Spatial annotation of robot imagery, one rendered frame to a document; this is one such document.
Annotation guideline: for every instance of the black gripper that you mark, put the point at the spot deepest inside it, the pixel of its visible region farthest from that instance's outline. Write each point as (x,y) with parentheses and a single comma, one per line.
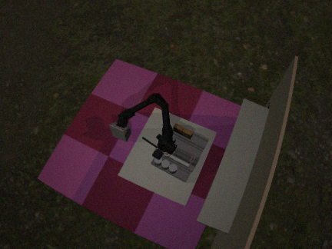
(159,152)

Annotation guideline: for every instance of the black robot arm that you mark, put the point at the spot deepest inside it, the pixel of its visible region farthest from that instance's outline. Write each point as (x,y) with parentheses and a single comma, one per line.
(167,131)

